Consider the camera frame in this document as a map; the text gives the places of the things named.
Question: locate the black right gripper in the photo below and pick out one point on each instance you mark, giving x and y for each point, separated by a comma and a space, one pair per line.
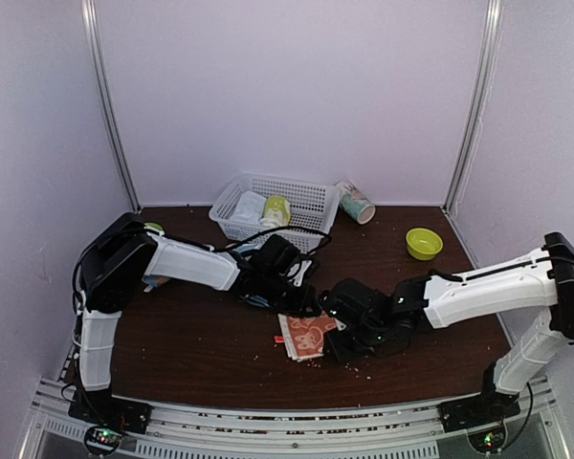
339, 352

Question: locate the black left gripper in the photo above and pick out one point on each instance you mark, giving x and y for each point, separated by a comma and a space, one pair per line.
299, 307

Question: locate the orange bunny towel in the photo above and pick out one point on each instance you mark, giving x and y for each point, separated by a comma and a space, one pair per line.
304, 337

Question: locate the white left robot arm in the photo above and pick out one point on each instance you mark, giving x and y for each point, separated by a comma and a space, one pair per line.
105, 280

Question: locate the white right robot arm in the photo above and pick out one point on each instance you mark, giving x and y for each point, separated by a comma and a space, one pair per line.
542, 278

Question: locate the green rolled towel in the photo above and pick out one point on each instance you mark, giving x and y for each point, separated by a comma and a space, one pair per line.
276, 214

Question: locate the white rolled towel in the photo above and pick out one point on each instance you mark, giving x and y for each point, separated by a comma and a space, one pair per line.
249, 209

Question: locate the white plastic basket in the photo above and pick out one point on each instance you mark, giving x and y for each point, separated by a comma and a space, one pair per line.
300, 212

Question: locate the green bowl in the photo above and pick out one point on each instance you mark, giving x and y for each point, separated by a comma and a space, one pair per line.
423, 244

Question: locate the teal patterned paper cup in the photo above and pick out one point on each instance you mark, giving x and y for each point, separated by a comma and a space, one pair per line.
354, 203

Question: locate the blue patterned towel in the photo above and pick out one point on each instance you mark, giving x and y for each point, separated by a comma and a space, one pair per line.
225, 271

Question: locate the green plate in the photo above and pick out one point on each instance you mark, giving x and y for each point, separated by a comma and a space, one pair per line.
154, 226

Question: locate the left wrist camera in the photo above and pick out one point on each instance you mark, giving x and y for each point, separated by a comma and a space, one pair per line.
298, 272

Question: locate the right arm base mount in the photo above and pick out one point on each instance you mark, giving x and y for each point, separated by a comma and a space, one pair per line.
491, 405

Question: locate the right aluminium frame post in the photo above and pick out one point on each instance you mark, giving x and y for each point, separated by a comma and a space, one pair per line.
483, 82

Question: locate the aluminium frame post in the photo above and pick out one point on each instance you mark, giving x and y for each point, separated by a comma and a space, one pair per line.
483, 82
108, 112

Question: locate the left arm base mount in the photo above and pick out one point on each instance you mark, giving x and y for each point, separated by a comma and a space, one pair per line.
103, 409

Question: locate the front aluminium rail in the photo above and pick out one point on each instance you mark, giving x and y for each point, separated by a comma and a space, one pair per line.
411, 430

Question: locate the left aluminium frame post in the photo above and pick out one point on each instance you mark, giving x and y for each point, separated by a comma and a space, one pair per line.
108, 112

